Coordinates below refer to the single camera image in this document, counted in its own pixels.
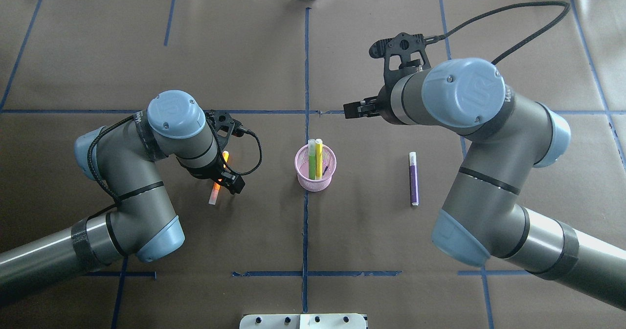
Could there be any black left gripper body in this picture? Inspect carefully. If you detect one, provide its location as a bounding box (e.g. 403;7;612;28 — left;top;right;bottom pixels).
188;110;245;183

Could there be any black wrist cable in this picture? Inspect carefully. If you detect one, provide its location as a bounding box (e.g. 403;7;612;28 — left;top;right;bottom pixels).
87;116;263;207
423;1;571;66

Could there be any purple highlighter pen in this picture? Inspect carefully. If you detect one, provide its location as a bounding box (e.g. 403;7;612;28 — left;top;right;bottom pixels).
408;152;420;207

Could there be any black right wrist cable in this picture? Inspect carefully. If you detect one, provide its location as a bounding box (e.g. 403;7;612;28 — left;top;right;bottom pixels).
423;1;571;66

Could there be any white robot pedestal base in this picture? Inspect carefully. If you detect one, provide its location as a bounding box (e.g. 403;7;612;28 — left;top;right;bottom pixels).
239;313;369;329

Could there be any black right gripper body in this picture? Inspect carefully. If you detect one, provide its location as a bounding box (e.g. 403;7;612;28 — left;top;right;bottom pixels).
369;33;432;119

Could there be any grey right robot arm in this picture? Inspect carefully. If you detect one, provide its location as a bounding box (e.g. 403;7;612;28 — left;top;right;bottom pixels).
344;33;626;309

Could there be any green highlighter pen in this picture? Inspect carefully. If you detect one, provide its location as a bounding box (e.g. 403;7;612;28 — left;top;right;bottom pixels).
307;139;315;180

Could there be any orange highlighter pen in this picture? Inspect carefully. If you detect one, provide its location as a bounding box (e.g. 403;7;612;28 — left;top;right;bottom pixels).
208;151;229;206

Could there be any pink mesh pen holder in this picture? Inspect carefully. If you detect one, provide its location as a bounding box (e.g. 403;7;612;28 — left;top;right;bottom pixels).
294;140;337;192

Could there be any yellow highlighter pen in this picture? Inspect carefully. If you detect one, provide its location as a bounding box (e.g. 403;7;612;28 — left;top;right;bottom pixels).
314;139;323;179

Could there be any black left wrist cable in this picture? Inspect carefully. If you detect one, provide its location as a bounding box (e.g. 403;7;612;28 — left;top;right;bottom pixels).
87;116;263;207

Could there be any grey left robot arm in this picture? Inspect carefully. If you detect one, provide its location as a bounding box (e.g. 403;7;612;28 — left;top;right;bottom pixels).
1;90;245;306

